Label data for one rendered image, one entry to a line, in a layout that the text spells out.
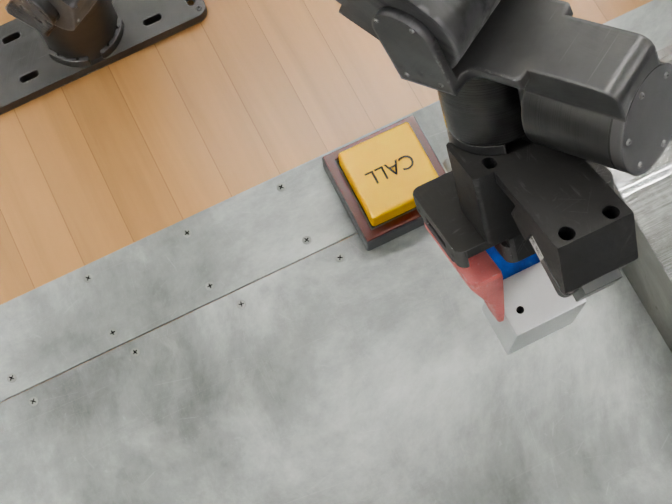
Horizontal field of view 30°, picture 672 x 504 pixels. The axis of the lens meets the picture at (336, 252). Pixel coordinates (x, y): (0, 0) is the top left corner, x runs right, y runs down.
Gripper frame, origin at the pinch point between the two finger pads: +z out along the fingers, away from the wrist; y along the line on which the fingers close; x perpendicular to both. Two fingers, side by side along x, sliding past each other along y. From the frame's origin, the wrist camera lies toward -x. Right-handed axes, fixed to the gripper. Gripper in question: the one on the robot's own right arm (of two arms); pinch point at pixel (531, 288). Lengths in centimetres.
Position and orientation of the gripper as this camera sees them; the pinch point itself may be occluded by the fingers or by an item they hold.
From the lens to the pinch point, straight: 80.0
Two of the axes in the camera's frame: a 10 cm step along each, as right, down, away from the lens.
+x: -3.7, -5.9, 7.1
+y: 9.0, -4.3, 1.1
